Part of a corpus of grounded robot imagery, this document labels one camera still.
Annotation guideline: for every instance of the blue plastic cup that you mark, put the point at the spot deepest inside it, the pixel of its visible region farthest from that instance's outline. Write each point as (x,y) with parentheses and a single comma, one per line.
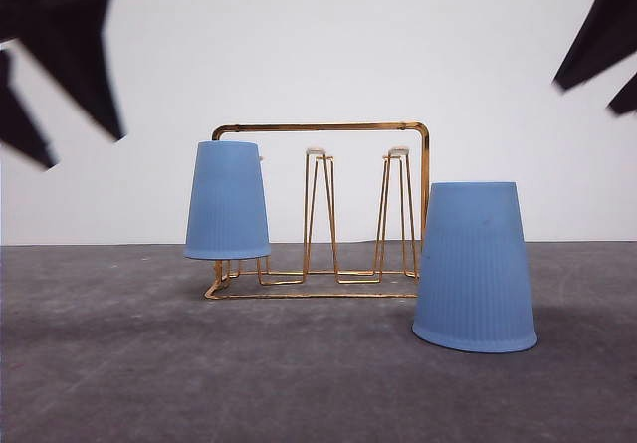
(227,214)
(472,288)

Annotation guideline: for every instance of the gold wire cup rack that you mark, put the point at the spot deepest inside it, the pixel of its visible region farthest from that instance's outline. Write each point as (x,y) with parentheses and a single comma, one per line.
(396,178)

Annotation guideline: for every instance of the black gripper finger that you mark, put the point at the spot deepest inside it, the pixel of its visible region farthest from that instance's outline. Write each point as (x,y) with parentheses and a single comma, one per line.
(610,35)
(68,37)
(625,100)
(20,127)

